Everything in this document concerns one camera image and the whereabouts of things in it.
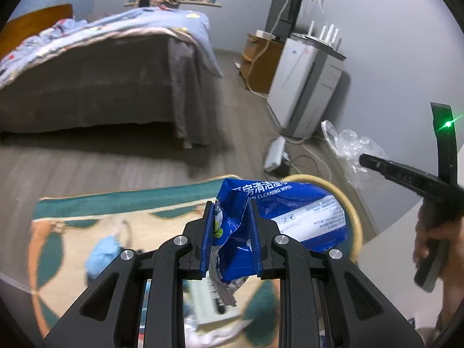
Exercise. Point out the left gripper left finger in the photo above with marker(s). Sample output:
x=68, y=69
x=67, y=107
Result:
x=137, y=290

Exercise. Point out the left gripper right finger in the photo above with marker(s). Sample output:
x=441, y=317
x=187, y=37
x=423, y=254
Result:
x=330, y=288

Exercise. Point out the light blue face mask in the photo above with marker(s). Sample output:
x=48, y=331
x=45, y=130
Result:
x=102, y=255

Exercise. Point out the blue cleaning wipes pack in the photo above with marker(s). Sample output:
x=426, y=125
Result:
x=305, y=212

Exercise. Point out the yellow teal trash bin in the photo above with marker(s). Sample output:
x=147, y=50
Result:
x=356, y=227

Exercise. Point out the right hand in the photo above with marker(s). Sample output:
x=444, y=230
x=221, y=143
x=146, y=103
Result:
x=438, y=252

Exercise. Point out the patterned teal orange rug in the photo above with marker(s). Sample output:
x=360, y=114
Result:
x=65, y=230

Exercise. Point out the clear plastic bag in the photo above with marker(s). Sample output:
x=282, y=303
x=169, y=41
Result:
x=347, y=146

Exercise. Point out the white power strip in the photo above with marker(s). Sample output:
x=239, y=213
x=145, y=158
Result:
x=274, y=155

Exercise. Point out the white air purifier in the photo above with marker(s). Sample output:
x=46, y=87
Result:
x=304, y=82

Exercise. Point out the white wifi router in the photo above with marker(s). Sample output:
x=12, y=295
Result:
x=327, y=36

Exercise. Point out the wooden side cabinet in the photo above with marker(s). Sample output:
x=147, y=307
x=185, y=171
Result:
x=260, y=59

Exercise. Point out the black monitor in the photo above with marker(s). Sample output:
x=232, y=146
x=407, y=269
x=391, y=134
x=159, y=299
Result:
x=282, y=17

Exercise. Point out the floral blue quilt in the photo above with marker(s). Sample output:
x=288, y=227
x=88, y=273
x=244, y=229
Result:
x=185, y=25

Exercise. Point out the wooden headboard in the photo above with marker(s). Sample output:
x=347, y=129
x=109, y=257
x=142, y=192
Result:
x=21, y=28

